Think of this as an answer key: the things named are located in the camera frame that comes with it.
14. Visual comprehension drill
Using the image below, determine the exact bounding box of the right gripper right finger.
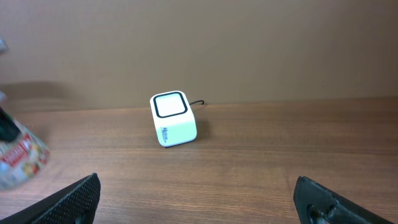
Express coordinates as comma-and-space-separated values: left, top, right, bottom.
293, 176, 392, 224

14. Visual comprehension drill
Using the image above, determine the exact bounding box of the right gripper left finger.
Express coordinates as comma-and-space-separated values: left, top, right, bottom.
1, 173, 101, 224

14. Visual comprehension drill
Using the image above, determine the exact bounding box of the green lid jar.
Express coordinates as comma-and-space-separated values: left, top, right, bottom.
1, 110, 50, 190

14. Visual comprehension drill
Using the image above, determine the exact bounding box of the white barcode scanner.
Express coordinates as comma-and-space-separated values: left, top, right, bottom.
150, 90, 197, 147

